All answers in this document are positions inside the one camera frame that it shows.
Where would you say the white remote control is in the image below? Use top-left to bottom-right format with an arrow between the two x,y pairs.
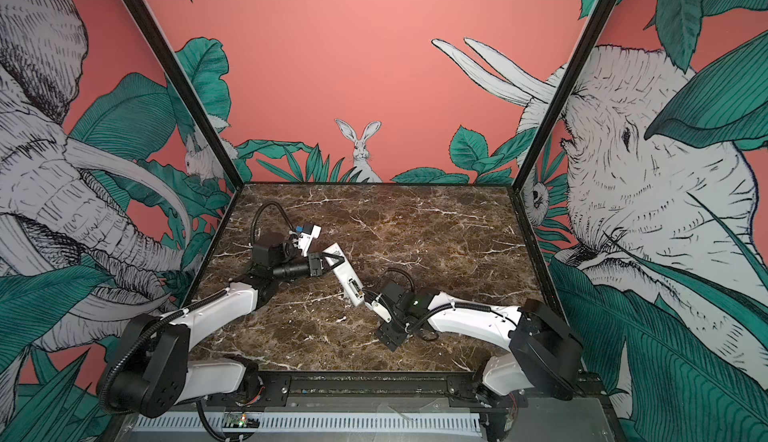
323,243 -> 365,307

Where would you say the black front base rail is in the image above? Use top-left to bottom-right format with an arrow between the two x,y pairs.
248,369 -> 611,409

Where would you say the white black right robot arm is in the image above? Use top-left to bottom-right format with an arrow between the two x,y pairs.
364,282 -> 583,400

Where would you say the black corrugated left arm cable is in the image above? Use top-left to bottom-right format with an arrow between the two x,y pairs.
97,306 -> 199,413

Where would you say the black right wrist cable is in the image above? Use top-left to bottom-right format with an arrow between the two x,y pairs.
383,266 -> 439,342

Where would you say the black right corner frame post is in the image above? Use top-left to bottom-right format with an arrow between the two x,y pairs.
512,0 -> 618,194

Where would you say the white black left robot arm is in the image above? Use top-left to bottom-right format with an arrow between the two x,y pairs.
97,233 -> 346,418

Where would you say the white ventilation grille strip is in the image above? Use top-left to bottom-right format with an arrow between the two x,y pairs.
131,411 -> 484,435

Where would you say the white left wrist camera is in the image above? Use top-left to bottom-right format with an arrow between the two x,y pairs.
295,222 -> 321,257

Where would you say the black left corner frame post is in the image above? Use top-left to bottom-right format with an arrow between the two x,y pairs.
122,0 -> 244,191

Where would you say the black corner frame post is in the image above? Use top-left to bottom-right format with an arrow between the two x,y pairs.
512,0 -> 618,194
122,0 -> 244,191

